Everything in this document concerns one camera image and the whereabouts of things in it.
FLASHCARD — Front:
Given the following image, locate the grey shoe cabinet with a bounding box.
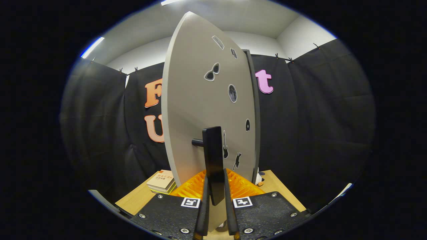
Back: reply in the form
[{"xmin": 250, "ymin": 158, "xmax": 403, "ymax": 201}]
[{"xmin": 243, "ymin": 49, "xmax": 261, "ymax": 184}]

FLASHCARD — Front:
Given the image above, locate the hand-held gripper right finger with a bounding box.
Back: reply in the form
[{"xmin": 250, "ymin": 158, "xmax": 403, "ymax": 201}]
[{"xmin": 223, "ymin": 168, "xmax": 309, "ymax": 240}]

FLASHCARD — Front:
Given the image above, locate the beige orange cover book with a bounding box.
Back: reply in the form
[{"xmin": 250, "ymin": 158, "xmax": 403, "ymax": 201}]
[{"xmin": 146, "ymin": 170, "xmax": 176, "ymax": 193}]

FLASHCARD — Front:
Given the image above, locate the small white orange figurine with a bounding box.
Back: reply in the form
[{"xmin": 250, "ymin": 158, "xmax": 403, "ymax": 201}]
[{"xmin": 255, "ymin": 168, "xmax": 266, "ymax": 187}]

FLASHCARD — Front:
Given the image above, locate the yellow edged book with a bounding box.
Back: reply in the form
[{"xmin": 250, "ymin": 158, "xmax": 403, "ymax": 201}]
[{"xmin": 149, "ymin": 182, "xmax": 177, "ymax": 195}]

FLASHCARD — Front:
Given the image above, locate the black door handle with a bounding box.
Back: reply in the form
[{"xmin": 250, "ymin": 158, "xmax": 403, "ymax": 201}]
[{"xmin": 192, "ymin": 126, "xmax": 226, "ymax": 206}]

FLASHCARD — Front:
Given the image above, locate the row of black cloth clips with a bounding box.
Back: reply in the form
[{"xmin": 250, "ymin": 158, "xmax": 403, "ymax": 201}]
[{"xmin": 90, "ymin": 43, "xmax": 321, "ymax": 74}]

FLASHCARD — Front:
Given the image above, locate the beige shoe cabinet door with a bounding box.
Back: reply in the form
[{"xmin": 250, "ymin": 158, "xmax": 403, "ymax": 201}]
[{"xmin": 161, "ymin": 11, "xmax": 257, "ymax": 232}]

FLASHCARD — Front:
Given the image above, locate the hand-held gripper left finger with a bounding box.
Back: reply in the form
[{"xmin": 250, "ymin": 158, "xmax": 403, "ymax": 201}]
[{"xmin": 130, "ymin": 169, "xmax": 210, "ymax": 240}]

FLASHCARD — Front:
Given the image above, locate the black backdrop cloth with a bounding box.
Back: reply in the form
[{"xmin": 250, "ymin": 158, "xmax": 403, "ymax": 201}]
[{"xmin": 60, "ymin": 38, "xmax": 377, "ymax": 214}]

